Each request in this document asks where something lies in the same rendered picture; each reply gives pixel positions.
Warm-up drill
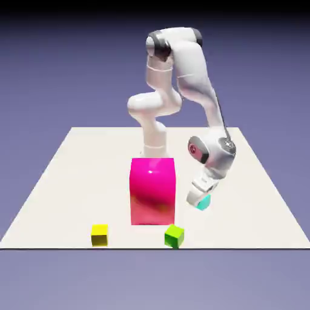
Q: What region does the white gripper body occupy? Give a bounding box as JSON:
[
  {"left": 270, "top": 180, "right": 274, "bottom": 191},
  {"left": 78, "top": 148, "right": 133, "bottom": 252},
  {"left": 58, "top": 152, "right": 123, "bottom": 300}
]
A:
[{"left": 185, "top": 178, "right": 220, "bottom": 208}]

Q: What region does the small yellow cube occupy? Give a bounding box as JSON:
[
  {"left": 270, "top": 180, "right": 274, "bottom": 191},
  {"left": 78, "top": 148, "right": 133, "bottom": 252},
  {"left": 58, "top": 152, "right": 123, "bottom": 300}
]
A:
[{"left": 91, "top": 223, "right": 109, "bottom": 247}]

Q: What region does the small green cube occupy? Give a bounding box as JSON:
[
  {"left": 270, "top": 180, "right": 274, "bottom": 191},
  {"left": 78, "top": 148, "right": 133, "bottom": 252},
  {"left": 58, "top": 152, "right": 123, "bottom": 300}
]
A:
[{"left": 164, "top": 224, "right": 185, "bottom": 249}]

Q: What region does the small cyan cube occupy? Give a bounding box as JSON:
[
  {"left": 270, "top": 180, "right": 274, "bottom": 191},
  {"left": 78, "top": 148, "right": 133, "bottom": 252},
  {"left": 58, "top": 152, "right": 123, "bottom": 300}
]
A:
[{"left": 195, "top": 193, "right": 211, "bottom": 211}]

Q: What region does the large pink box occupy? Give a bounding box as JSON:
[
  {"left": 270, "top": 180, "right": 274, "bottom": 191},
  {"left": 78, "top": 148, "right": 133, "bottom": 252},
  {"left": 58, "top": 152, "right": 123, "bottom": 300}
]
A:
[{"left": 129, "top": 157, "right": 176, "bottom": 226}]

